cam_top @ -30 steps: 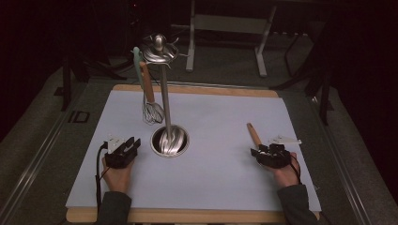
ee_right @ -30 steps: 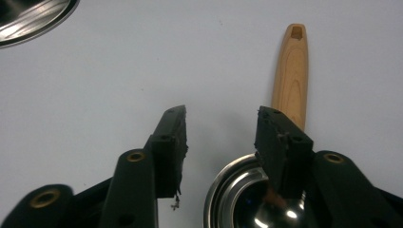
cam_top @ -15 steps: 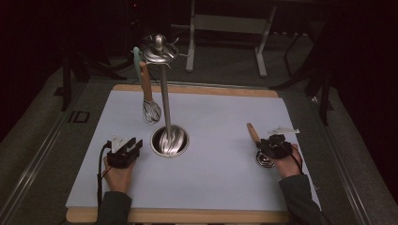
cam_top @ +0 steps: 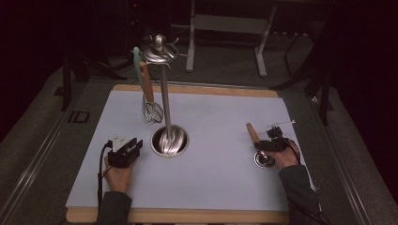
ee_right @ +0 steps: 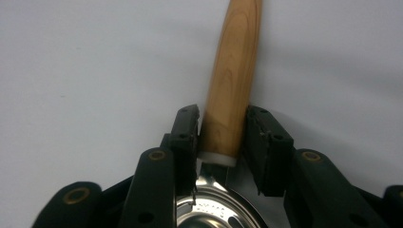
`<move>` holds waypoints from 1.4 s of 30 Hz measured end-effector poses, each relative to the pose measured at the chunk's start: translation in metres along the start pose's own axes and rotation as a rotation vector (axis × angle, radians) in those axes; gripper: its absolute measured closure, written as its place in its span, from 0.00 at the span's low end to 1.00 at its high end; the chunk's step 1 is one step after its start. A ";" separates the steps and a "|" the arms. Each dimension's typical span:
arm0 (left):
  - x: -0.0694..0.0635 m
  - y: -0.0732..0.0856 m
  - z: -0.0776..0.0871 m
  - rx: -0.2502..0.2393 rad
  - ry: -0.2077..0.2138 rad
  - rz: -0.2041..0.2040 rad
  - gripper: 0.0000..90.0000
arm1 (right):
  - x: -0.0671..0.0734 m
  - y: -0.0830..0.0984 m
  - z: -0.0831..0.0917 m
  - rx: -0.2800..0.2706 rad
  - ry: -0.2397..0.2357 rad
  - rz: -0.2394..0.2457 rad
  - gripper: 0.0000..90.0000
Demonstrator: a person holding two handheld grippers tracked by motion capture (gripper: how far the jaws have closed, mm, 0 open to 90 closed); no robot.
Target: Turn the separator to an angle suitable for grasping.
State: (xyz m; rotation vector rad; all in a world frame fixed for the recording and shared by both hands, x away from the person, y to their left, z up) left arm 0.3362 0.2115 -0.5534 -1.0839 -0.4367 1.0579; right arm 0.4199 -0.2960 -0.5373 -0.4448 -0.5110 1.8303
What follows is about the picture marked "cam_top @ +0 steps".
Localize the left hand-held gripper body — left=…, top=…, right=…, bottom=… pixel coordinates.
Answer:
left=107, top=134, right=141, bottom=169

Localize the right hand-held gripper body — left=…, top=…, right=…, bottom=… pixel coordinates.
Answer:
left=261, top=119, right=297, bottom=154

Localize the steel spoon with wooden handle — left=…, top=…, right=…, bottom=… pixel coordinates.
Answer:
left=245, top=122, right=277, bottom=170

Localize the steel utensil stand with hooks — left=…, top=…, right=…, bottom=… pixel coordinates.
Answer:
left=139, top=33, right=191, bottom=158

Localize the whisk with green handle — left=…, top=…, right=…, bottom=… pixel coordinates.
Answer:
left=132, top=46, right=165, bottom=126

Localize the person's right hand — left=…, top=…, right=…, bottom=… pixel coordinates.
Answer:
left=270, top=140, right=302, bottom=171

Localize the person's left hand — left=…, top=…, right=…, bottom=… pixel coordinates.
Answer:
left=103, top=155, right=137, bottom=195

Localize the white paper mat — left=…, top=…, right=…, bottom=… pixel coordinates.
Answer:
left=65, top=89, right=317, bottom=213

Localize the black floor stand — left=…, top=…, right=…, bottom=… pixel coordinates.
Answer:
left=269, top=62, right=335, bottom=127
left=53, top=52, right=128, bottom=113

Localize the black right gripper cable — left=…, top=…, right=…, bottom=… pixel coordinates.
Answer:
left=280, top=134, right=333, bottom=225

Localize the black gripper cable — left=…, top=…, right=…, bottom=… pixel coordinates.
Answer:
left=280, top=134, right=333, bottom=225
left=97, top=141, right=115, bottom=210

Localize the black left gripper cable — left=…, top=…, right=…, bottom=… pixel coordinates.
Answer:
left=97, top=141, right=115, bottom=210

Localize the grey metal frame stand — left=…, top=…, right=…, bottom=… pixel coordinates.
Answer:
left=170, top=0, right=278, bottom=79

